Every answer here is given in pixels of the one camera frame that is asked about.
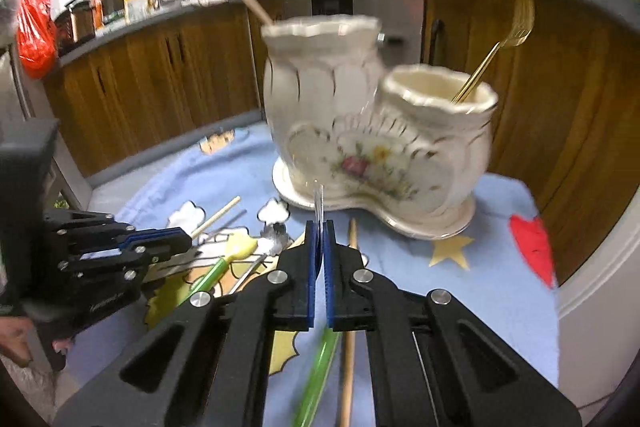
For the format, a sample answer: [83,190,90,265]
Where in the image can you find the wooden kitchen cabinets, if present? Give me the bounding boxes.
[42,0,640,285]

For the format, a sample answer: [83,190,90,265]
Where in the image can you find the white floral ceramic utensil holder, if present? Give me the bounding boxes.
[261,14,499,242]

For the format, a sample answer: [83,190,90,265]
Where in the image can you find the yellow green plastic spoon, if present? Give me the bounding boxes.
[292,329,342,427]
[187,229,258,300]

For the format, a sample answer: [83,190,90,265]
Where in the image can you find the red plastic bag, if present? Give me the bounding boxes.
[16,0,59,80]

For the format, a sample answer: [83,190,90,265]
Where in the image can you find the blue cartoon print cloth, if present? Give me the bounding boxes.
[65,127,561,427]

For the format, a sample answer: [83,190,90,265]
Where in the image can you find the wooden chopstick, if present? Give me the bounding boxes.
[191,196,242,239]
[336,218,359,427]
[234,0,274,26]

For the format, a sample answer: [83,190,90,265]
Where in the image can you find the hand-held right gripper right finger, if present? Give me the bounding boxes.
[324,219,583,427]

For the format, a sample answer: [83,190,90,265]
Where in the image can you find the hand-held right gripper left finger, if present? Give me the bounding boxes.
[52,219,325,427]

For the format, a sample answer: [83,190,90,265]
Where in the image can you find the yellow packet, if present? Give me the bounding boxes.
[120,0,151,22]

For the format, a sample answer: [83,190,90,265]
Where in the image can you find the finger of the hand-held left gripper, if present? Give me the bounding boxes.
[55,238,201,289]
[42,209,194,254]

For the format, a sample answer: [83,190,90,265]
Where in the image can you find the person's left hand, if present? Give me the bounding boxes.
[0,314,33,368]

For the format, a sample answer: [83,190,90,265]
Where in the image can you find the silver metal utensil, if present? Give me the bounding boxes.
[312,181,327,225]

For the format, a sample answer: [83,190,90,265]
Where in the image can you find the silver metal spoon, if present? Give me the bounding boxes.
[227,224,296,297]

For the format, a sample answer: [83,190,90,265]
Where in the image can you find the dark lidded jar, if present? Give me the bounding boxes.
[69,0,97,44]

